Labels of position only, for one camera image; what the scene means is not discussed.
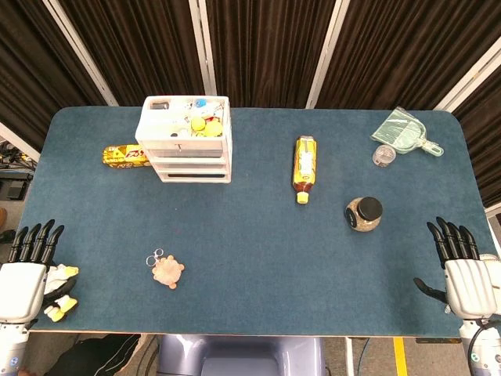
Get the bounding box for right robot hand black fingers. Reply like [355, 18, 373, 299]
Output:
[413, 216, 501, 320]

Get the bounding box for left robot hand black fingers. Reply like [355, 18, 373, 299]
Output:
[0, 219, 66, 324]

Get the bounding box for pink plush keychain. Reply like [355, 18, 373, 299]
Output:
[146, 248, 186, 291]

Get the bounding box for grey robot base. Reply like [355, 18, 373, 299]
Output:
[156, 334, 326, 376]

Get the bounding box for white drawer organizer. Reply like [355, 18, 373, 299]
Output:
[135, 96, 233, 185]

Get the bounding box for penguin plush toy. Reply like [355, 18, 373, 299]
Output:
[41, 263, 80, 324]

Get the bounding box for black cloth bag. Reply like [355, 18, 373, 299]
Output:
[26, 334, 142, 376]

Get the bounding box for glass jar black lid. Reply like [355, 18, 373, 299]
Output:
[344, 196, 384, 233]

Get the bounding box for white table leg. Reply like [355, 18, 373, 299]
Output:
[344, 336, 356, 376]

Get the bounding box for small clear plastic container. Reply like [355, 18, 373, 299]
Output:
[372, 143, 397, 168]

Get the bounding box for yellow snack package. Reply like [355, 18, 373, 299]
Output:
[103, 143, 152, 170]

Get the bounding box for green dustpan in plastic bag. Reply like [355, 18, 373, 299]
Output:
[370, 106, 445, 157]

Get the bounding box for tea bottle yellow label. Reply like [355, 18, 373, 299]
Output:
[291, 136, 319, 205]

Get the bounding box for blue felt table mat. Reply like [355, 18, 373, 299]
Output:
[18, 106, 499, 339]

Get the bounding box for dark brown pleated curtain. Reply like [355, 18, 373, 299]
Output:
[0, 0, 501, 208]

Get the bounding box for black electronics with cables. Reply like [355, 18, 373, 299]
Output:
[0, 141, 35, 201]

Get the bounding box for white frame post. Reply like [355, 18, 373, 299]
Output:
[0, 121, 41, 162]
[188, 0, 218, 97]
[432, 35, 501, 112]
[41, 0, 119, 107]
[305, 0, 348, 110]

